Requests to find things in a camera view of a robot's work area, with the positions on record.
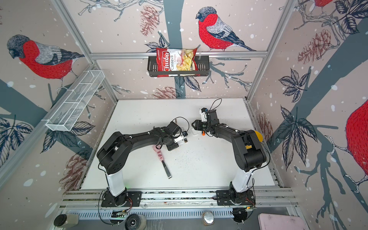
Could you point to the black round speaker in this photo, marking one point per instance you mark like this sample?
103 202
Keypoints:
135 222

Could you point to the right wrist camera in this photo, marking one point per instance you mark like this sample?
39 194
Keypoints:
204 114

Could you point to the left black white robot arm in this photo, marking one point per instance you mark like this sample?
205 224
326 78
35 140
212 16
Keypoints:
114 153

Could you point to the white battery cover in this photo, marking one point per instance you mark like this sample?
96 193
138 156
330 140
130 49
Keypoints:
195 132

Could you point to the pink pad corner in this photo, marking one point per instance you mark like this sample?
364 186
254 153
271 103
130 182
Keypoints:
280 222

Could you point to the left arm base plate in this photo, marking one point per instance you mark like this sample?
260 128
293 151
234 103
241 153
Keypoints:
126 199

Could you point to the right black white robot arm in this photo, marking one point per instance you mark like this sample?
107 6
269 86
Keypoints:
249 153

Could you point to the pink handled scraper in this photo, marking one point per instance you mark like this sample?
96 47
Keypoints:
160 155

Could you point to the black grey cylinder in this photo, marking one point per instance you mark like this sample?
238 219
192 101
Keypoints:
66 220

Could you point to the red cassava chips bag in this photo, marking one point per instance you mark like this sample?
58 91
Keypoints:
171 59

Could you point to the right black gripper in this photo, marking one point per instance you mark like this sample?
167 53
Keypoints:
198 123

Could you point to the silver round cap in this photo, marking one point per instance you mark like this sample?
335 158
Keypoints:
208 218

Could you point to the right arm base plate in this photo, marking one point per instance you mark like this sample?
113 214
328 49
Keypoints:
222 197

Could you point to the white remote green buttons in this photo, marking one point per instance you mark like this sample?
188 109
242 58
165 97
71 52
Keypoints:
182 142

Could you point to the white wire mesh shelf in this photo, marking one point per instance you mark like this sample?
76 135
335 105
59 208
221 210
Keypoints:
77 99

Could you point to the black wall basket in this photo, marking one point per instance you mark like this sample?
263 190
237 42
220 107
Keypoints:
202 64

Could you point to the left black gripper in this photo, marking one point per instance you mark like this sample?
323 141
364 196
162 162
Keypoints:
171 147

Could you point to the yellow plastic cup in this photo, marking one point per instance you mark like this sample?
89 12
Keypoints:
259 136

